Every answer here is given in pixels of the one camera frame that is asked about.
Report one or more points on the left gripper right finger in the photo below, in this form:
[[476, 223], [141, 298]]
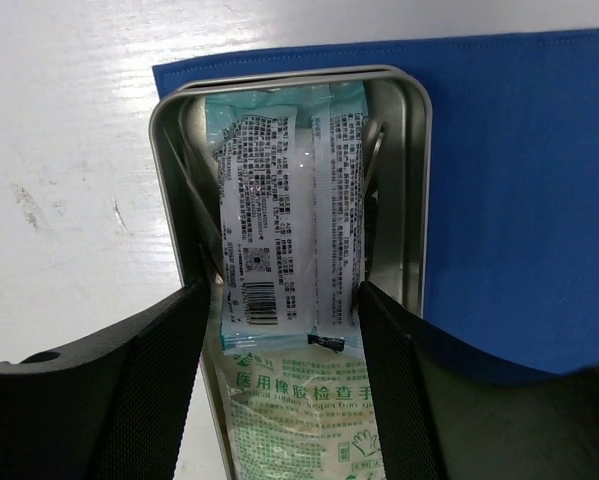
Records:
[[447, 410]]

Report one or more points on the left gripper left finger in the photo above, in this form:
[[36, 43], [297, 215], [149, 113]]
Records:
[[111, 405]]

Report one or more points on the blue surgical cloth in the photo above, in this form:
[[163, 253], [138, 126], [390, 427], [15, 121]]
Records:
[[513, 233]]

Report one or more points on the white teal gauze packet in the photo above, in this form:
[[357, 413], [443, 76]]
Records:
[[291, 180]]

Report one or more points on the metal instrument tray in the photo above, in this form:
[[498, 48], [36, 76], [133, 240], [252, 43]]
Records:
[[393, 98]]

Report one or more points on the green printed glove packet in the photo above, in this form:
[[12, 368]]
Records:
[[296, 407]]

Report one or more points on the metal scissors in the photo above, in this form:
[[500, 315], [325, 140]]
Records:
[[206, 223]]

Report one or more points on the metal forceps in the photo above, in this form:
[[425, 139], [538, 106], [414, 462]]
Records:
[[373, 140]]

